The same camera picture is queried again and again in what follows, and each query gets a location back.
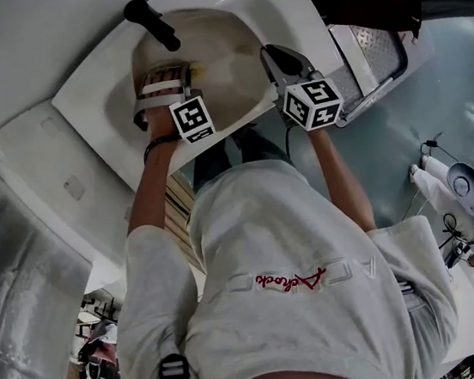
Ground person in white coat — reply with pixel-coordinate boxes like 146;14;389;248
95;138;469;379

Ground silver foil sheet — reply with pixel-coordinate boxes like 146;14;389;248
0;191;109;379

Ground yellow sponge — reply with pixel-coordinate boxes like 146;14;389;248
189;59;211;79

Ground person's right forearm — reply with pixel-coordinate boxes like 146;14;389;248
307;122;379;239

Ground white sink basin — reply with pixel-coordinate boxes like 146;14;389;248
37;0;347;204

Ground black wrist band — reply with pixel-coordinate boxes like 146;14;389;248
140;133;182;165

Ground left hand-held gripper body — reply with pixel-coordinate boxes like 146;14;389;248
125;57;218;152

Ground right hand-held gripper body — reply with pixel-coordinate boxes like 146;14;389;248
275;66;349;137

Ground person's blue jeans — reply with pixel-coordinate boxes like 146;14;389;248
185;119;295;191

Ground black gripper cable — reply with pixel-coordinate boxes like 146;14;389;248
283;126;300;162

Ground person's left forearm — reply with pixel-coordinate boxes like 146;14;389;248
114;137;196;243

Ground wooden slat board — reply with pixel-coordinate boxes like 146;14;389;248
161;170;208;276

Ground metal step platform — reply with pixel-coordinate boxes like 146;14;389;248
319;10;445;130

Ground person's left hand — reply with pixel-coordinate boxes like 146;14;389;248
143;102;182;144

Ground grey oval chair shell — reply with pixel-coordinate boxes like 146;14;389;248
445;160;474;217

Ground black faucet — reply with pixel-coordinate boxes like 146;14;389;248
121;0;183;57

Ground white stepped platform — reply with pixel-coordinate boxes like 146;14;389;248
0;89;150;303

